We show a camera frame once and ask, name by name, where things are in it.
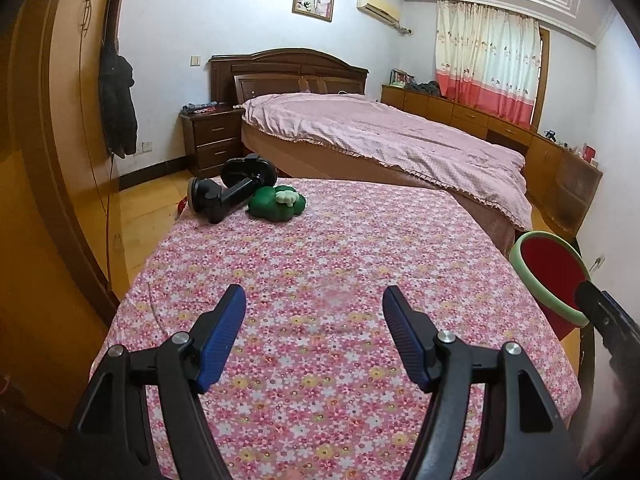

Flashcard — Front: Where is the brown wooden bed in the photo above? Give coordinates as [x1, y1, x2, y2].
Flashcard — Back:
[208, 48, 533, 256]

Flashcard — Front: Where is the white air conditioner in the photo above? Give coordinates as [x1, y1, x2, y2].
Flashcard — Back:
[356, 0, 402, 26]

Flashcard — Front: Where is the brown wooden nightstand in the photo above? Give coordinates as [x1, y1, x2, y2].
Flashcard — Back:
[179, 105, 246, 178]

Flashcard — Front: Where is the black hanging jacket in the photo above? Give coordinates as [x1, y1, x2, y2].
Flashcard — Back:
[98, 42, 138, 159]

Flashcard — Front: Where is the green rimmed red bowl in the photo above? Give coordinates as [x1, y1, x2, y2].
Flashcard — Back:
[509, 230, 593, 328]

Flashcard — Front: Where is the pink checked quilt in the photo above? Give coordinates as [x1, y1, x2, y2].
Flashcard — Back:
[241, 92, 533, 233]

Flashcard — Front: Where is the green plush toy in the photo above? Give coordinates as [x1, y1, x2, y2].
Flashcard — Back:
[246, 185, 307, 221]

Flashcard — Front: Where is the wooden wardrobe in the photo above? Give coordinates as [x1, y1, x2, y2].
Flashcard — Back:
[0, 0, 131, 431]

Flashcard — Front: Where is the white and red curtain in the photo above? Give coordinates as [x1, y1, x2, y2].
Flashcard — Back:
[434, 0, 543, 131]

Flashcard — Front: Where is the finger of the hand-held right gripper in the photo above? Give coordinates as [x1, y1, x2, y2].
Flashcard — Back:
[574, 280, 640, 358]

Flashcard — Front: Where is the long wooden cabinet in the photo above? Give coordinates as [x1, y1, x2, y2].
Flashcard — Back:
[381, 84, 604, 236]

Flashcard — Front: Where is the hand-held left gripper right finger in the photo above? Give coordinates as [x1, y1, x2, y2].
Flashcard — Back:
[381, 286, 583, 480]

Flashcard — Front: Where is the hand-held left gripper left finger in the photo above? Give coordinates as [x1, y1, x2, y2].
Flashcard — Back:
[67, 284, 247, 480]

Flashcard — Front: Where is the black suction mount device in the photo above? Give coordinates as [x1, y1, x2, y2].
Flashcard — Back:
[186, 152, 277, 225]

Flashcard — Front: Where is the pink floral cloth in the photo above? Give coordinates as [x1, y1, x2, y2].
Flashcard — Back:
[89, 177, 583, 480]

